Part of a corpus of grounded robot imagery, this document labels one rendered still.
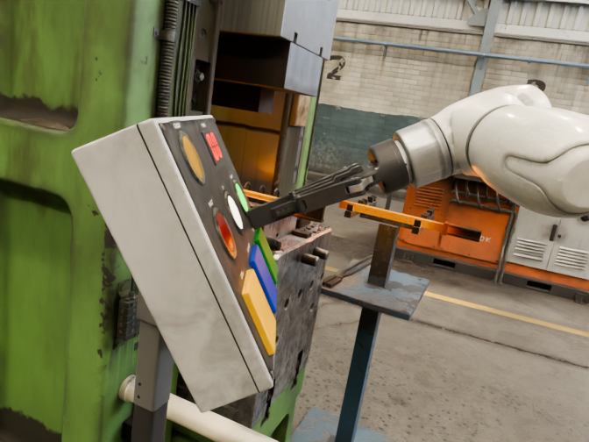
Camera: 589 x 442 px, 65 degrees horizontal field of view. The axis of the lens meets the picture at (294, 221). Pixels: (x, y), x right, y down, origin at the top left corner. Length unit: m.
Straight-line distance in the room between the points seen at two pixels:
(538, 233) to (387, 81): 4.84
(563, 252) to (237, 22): 4.11
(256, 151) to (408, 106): 7.32
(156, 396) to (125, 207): 0.33
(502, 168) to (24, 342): 1.06
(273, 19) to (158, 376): 0.70
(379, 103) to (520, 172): 8.22
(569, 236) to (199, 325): 4.45
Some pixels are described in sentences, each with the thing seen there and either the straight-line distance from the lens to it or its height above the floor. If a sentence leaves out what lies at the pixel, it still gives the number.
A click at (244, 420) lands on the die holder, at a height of 0.49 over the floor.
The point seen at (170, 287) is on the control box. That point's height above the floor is 1.05.
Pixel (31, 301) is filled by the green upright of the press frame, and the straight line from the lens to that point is 1.19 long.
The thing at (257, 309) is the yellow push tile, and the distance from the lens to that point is 0.48.
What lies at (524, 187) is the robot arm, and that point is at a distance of 0.54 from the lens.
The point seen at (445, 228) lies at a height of 0.97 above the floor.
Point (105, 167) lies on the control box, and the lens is 0.44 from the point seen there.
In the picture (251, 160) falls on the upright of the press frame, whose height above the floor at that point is 1.06.
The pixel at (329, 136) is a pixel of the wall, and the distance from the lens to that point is 8.89.
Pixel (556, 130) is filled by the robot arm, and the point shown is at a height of 1.25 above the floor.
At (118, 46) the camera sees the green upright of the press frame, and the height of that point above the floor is 1.28.
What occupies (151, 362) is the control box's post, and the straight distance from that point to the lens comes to 0.67.
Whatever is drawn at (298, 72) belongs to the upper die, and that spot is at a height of 1.31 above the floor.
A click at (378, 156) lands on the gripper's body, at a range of 0.66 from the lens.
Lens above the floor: 1.22
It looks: 13 degrees down
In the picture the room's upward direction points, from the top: 9 degrees clockwise
